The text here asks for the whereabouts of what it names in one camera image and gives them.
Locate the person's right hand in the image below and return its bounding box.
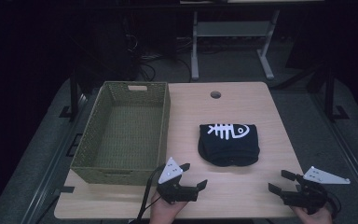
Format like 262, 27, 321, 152
290, 205, 334, 224

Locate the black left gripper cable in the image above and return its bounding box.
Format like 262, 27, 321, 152
135, 163, 167, 224

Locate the green woven basket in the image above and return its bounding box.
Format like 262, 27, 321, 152
70, 80, 172, 187

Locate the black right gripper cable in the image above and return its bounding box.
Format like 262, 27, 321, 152
324, 190, 343, 219

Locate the grey metal floor rail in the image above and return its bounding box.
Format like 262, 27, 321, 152
310, 92, 358, 208
20, 92, 90, 224

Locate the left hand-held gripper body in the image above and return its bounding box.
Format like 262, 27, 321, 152
156, 157, 200, 205

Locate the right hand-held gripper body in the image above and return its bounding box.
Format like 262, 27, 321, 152
281, 165, 351, 216

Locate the black fish-bone print shirt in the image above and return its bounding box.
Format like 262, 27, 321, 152
198, 122, 261, 168

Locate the person's left hand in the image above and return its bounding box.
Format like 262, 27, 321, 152
148, 190, 189, 224

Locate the bundle of black floor cables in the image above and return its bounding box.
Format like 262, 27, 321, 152
122, 31, 194, 83

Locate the white metal desk frame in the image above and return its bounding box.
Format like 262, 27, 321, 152
190, 8, 281, 81

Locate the black metal stand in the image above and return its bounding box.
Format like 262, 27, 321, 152
322, 66, 351, 122
59, 66, 90, 122

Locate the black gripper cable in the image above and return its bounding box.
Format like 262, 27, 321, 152
324, 190, 343, 219
135, 163, 167, 224

